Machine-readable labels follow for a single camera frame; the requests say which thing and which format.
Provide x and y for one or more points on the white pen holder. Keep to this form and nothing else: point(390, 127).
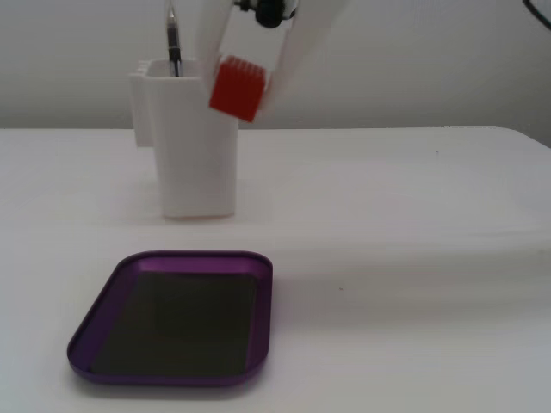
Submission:
point(193, 163)

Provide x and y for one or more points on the purple metal tray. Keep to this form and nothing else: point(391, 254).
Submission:
point(260, 310)

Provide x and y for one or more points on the red cube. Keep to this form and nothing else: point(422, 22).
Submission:
point(237, 88)

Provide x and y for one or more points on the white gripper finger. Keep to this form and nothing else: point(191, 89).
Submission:
point(213, 38)
point(301, 38)

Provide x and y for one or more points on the black pen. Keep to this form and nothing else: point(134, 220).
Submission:
point(173, 43)

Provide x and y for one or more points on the black tray pad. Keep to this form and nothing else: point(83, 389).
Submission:
point(172, 322)

